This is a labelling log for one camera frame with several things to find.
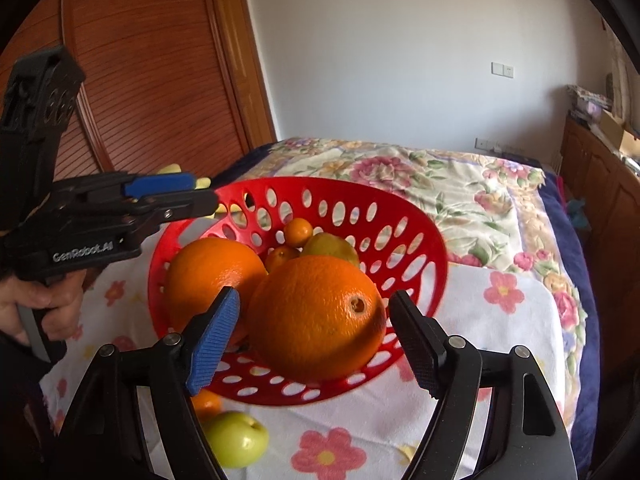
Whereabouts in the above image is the pale green apple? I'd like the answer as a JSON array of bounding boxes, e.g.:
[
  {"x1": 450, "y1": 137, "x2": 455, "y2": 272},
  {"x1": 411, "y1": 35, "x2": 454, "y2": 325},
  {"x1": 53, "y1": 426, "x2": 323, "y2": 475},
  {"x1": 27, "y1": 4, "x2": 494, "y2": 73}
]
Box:
[{"x1": 202, "y1": 410, "x2": 270, "y2": 469}]

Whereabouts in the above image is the wooden cabinet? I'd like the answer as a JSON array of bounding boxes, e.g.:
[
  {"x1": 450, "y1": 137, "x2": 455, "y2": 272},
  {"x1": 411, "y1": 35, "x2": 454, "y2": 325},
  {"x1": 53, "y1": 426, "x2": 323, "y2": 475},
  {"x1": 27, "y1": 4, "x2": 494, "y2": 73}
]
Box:
[{"x1": 560, "y1": 115, "x2": 640, "y2": 361}]

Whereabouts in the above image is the round large orange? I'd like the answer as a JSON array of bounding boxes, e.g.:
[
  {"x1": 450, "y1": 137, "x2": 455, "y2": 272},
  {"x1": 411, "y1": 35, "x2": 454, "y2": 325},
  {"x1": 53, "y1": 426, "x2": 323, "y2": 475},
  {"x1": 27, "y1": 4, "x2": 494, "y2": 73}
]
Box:
[{"x1": 165, "y1": 237, "x2": 268, "y2": 346}]

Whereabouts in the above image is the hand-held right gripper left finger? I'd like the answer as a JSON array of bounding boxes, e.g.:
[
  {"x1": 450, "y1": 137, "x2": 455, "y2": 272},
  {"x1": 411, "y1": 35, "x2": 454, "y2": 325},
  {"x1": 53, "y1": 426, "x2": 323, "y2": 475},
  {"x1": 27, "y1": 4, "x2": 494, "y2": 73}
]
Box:
[{"x1": 47, "y1": 286, "x2": 241, "y2": 480}]

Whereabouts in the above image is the wooden slatted wardrobe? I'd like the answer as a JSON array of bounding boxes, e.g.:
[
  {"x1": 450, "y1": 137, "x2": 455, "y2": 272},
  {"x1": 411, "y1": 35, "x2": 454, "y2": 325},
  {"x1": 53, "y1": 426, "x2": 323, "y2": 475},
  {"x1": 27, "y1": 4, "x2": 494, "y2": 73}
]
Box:
[{"x1": 0, "y1": 0, "x2": 251, "y2": 181}]

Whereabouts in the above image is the person's left forearm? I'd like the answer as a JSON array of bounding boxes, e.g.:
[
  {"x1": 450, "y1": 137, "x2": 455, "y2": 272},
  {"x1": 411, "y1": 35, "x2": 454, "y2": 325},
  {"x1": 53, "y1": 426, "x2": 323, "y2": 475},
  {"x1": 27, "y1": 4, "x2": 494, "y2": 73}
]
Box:
[{"x1": 0, "y1": 330, "x2": 66, "y2": 480}]

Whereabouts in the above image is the white strawberry print blanket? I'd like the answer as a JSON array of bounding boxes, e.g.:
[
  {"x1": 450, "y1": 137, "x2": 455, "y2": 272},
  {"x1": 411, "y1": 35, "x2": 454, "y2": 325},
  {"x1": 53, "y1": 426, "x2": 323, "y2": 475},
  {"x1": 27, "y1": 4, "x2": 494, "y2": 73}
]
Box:
[{"x1": 40, "y1": 247, "x2": 581, "y2": 480}]

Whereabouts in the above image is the teal cloth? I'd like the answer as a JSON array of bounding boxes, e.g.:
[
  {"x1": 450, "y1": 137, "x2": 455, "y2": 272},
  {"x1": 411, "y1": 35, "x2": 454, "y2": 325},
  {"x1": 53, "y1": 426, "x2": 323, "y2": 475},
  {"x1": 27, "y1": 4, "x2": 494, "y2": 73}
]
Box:
[{"x1": 565, "y1": 197, "x2": 588, "y2": 231}]

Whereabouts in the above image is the wooden door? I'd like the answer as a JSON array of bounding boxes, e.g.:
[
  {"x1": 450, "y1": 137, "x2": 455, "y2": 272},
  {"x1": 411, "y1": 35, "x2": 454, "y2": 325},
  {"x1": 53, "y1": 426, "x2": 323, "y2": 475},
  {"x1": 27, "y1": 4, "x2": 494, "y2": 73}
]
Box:
[{"x1": 210, "y1": 0, "x2": 278, "y2": 148}]

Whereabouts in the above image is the yellow-green round fruit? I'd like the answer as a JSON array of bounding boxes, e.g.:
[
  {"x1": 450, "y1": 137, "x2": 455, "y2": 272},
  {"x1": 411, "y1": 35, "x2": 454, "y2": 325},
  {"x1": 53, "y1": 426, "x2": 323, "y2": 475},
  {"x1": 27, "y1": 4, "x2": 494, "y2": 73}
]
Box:
[{"x1": 301, "y1": 232, "x2": 361, "y2": 268}]

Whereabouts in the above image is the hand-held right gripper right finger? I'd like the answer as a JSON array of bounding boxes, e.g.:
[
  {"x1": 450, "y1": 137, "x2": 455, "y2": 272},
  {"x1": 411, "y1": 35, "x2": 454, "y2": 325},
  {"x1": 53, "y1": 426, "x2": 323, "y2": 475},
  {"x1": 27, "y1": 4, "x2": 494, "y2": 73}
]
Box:
[{"x1": 389, "y1": 290, "x2": 578, "y2": 480}]

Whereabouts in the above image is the pile of patterned cloth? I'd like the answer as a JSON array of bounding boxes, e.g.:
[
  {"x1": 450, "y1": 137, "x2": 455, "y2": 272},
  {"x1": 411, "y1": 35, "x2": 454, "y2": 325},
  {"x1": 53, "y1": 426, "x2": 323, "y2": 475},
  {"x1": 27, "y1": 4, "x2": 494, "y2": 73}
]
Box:
[{"x1": 566, "y1": 84, "x2": 613, "y2": 122}]

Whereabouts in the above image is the person's left hand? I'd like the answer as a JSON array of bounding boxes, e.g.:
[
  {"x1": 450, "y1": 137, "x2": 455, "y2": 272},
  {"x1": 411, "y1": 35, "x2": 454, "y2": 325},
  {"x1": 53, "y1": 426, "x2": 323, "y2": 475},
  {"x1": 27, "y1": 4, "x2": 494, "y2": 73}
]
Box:
[{"x1": 0, "y1": 270, "x2": 87, "y2": 346}]

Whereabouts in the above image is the floral bed quilt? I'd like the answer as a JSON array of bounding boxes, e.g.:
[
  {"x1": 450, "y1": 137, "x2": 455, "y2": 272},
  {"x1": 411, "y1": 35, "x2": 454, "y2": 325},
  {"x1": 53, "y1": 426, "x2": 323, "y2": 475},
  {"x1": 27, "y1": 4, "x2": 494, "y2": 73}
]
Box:
[{"x1": 250, "y1": 137, "x2": 576, "y2": 341}]

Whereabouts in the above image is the beige patterned curtain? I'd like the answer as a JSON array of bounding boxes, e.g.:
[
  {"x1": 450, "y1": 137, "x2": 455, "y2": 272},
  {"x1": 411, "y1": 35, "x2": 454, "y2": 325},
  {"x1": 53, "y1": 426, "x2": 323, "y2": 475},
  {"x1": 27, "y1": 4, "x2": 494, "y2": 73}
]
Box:
[{"x1": 602, "y1": 20, "x2": 640, "y2": 121}]

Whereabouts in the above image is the red perforated plastic basket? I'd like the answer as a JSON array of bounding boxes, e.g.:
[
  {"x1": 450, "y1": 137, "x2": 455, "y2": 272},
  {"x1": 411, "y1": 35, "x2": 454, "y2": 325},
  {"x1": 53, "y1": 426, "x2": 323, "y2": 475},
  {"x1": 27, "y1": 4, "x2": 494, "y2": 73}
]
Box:
[{"x1": 147, "y1": 176, "x2": 449, "y2": 407}]

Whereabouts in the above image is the cardboard box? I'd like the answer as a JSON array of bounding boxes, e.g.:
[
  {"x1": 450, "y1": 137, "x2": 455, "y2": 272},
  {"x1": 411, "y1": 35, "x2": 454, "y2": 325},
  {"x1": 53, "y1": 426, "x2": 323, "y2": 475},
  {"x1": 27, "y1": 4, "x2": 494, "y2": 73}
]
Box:
[{"x1": 597, "y1": 109, "x2": 640, "y2": 153}]

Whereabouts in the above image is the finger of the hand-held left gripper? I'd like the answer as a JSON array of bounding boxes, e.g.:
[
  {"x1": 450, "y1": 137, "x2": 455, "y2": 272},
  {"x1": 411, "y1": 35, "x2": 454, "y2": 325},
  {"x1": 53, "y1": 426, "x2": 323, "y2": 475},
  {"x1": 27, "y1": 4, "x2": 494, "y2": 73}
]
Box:
[
  {"x1": 120, "y1": 189, "x2": 221, "y2": 241},
  {"x1": 52, "y1": 172, "x2": 198, "y2": 202}
]

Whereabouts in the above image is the small tangerine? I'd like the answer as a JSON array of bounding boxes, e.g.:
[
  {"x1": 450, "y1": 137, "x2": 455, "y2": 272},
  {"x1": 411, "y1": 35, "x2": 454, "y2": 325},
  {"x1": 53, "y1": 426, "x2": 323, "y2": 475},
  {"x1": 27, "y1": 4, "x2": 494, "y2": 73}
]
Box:
[
  {"x1": 263, "y1": 244, "x2": 301, "y2": 275},
  {"x1": 283, "y1": 217, "x2": 314, "y2": 248},
  {"x1": 192, "y1": 389, "x2": 223, "y2": 421}
]

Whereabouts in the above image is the oval large orange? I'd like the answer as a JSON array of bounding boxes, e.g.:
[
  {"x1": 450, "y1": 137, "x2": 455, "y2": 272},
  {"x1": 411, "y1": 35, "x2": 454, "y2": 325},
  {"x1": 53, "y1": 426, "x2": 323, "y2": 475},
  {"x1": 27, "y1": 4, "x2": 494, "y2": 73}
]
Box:
[{"x1": 245, "y1": 255, "x2": 388, "y2": 383}]

